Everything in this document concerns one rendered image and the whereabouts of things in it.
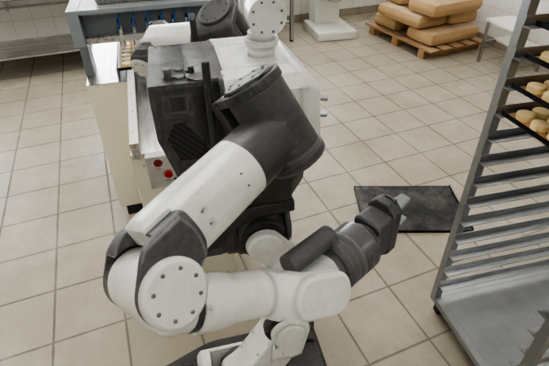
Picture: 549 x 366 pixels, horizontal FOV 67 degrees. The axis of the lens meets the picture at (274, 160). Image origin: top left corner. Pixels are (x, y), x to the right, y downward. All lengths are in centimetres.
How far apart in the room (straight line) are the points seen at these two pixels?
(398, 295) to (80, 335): 145
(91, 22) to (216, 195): 174
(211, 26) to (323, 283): 59
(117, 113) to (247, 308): 179
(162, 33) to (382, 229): 70
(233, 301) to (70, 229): 218
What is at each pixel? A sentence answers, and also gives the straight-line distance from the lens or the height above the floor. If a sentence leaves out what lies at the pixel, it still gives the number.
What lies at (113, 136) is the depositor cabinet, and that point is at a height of 55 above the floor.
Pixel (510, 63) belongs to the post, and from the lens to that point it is 140.
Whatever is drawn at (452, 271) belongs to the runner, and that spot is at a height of 32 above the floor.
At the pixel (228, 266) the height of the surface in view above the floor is 17.
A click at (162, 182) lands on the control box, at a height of 72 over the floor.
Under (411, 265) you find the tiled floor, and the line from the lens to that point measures 231.
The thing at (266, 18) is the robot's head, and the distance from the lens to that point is 73.
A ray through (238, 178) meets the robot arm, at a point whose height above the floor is 134.
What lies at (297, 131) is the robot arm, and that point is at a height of 135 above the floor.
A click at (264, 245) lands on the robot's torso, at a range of 96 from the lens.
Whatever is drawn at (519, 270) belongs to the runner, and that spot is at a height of 23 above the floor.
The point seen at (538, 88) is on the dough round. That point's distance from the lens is 140.
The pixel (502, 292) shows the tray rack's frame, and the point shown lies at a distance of 214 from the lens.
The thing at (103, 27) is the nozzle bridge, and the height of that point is 108.
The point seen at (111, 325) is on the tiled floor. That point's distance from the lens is 213.
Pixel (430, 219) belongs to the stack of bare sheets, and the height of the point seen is 2.
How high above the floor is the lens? 165
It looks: 34 degrees down
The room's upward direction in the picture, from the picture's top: 1 degrees counter-clockwise
